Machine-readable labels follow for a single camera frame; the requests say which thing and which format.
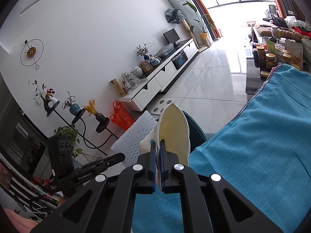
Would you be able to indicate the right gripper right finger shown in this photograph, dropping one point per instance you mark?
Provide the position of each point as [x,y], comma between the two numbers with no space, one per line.
[209,204]

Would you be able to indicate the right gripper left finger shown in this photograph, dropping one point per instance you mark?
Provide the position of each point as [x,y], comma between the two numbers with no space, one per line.
[105,204]

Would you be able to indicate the white foam net sleeve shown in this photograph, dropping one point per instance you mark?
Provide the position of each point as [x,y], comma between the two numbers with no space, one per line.
[128,143]

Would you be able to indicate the orange plastic bag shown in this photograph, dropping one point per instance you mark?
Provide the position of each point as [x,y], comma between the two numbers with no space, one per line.
[121,117]

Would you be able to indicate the blue floral tablecloth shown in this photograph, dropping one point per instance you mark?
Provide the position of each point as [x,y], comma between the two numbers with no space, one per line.
[264,151]

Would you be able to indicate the white TV cabinet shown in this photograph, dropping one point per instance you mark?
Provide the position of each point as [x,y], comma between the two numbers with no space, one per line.
[161,78]

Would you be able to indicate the white bathroom scale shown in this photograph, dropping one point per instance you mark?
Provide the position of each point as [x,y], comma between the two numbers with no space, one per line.
[156,107]

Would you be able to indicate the small black monitor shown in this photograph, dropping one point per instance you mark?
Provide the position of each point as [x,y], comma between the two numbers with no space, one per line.
[172,37]

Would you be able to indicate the cluttered coffee table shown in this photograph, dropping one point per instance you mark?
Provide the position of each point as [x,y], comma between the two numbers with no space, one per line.
[272,46]

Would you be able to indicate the tall green potted plant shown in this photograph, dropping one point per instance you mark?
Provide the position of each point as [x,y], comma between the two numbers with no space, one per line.
[203,26]

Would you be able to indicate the covered standing fan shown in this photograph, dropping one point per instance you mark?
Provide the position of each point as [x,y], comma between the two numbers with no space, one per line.
[175,16]

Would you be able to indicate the white standing air conditioner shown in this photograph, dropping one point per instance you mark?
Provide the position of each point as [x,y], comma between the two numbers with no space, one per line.
[187,11]

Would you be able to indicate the left grey orange curtain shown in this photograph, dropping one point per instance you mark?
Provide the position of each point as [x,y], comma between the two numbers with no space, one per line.
[212,29]

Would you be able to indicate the round wall clock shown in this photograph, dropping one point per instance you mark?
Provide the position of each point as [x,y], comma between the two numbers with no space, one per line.
[31,53]

